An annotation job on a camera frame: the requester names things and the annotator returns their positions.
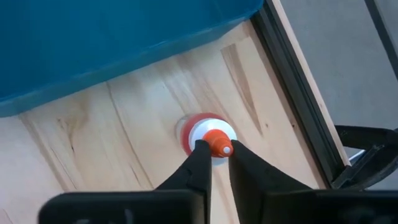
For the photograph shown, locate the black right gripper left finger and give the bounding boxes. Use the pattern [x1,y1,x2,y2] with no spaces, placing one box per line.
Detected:
[37,139,213,224]

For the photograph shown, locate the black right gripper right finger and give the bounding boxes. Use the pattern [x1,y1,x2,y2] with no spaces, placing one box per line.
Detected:
[228,139,398,224]

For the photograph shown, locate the orange-capped food coloring bottle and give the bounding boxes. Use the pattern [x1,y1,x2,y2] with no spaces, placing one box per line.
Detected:
[175,112,238,166]

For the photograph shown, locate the blue plastic bin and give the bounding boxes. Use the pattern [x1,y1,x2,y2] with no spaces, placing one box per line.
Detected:
[0,0,265,118]

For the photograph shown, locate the black aluminium table rail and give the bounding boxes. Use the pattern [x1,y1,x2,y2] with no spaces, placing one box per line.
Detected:
[250,0,346,190]

